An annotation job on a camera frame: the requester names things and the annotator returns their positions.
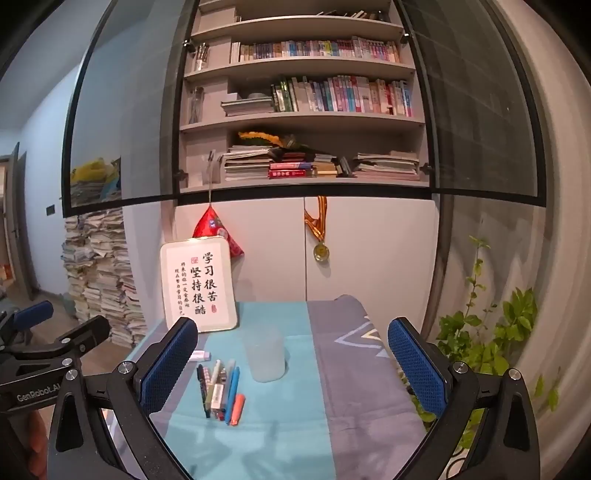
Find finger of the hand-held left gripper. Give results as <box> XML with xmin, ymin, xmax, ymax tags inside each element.
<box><xmin>0</xmin><ymin>301</ymin><xmax>54</xmax><ymax>352</ymax></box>
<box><xmin>11</xmin><ymin>316</ymin><xmax>112</xmax><ymax>358</ymax></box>

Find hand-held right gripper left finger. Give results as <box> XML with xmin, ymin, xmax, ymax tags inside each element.
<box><xmin>47</xmin><ymin>318</ymin><xmax>199</xmax><ymax>480</ymax></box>

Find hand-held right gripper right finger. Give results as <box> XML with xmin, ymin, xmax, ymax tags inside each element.
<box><xmin>387</xmin><ymin>318</ymin><xmax>539</xmax><ymax>480</ymax></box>

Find dark pen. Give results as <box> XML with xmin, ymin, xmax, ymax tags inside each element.
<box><xmin>196</xmin><ymin>364</ymin><xmax>211</xmax><ymax>418</ymax></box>

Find blue pen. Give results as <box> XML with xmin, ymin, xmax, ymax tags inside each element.
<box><xmin>225</xmin><ymin>367</ymin><xmax>241</xmax><ymax>424</ymax></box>

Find orange red pen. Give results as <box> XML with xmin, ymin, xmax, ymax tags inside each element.
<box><xmin>229</xmin><ymin>393</ymin><xmax>247</xmax><ymax>428</ymax></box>

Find frosted plastic cup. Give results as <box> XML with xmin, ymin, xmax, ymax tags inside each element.
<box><xmin>243</xmin><ymin>325</ymin><xmax>287</xmax><ymax>383</ymax></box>

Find person's left hand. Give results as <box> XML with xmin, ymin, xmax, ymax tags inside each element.
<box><xmin>23</xmin><ymin>408</ymin><xmax>51</xmax><ymax>469</ymax></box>

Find tall stack of papers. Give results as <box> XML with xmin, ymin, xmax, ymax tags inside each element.
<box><xmin>61</xmin><ymin>208</ymin><xmax>148</xmax><ymax>349</ymax></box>

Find green leafy plant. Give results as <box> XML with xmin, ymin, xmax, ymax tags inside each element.
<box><xmin>416</xmin><ymin>235</ymin><xmax>561</xmax><ymax>457</ymax></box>

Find framed calligraphy board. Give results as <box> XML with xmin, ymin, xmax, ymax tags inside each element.
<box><xmin>160</xmin><ymin>236</ymin><xmax>238</xmax><ymax>334</ymax></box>

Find grey room door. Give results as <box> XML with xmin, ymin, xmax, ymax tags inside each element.
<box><xmin>0</xmin><ymin>143</ymin><xmax>36</xmax><ymax>301</ymax></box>

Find blue grey printed tablecloth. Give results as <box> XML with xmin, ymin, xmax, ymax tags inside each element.
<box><xmin>127</xmin><ymin>295</ymin><xmax>439</xmax><ymax>480</ymax></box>

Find red hanging pouch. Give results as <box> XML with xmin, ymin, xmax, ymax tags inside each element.
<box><xmin>192</xmin><ymin>205</ymin><xmax>245</xmax><ymax>259</ymax></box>

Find gold medal with striped ribbon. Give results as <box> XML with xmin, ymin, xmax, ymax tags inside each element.
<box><xmin>303</xmin><ymin>196</ymin><xmax>331</xmax><ymax>261</ymax></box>

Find yellow plastic bag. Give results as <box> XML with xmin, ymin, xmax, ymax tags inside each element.
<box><xmin>71</xmin><ymin>157</ymin><xmax>122</xmax><ymax>204</ymax></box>

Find stack of magazines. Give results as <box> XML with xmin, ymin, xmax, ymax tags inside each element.
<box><xmin>223</xmin><ymin>145</ymin><xmax>273</xmax><ymax>182</ymax></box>
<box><xmin>352</xmin><ymin>150</ymin><xmax>421</xmax><ymax>181</ymax></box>

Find grey bookshelf cabinet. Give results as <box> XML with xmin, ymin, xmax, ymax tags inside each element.
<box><xmin>159</xmin><ymin>0</ymin><xmax>444</xmax><ymax>305</ymax></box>

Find red books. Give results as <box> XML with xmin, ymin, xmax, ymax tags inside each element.
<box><xmin>269</xmin><ymin>161</ymin><xmax>317</xmax><ymax>180</ymax></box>

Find dark glass cabinet door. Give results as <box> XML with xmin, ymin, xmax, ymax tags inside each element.
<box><xmin>397</xmin><ymin>0</ymin><xmax>546</xmax><ymax>208</ymax></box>
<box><xmin>61</xmin><ymin>0</ymin><xmax>195</xmax><ymax>217</ymax></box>

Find yellow green garland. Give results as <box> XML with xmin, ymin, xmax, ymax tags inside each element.
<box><xmin>238</xmin><ymin>130</ymin><xmax>310</xmax><ymax>151</ymax></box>

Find glass jar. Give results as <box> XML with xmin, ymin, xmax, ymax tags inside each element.
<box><xmin>189</xmin><ymin>87</ymin><xmax>205</xmax><ymax>123</ymax></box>

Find grey book stack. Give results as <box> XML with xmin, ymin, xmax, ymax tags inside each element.
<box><xmin>221</xmin><ymin>95</ymin><xmax>274</xmax><ymax>117</ymax></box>

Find row of books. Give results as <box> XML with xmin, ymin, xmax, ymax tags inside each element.
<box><xmin>270</xmin><ymin>76</ymin><xmax>414</xmax><ymax>117</ymax></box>
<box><xmin>231</xmin><ymin>37</ymin><xmax>400</xmax><ymax>64</ymax></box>

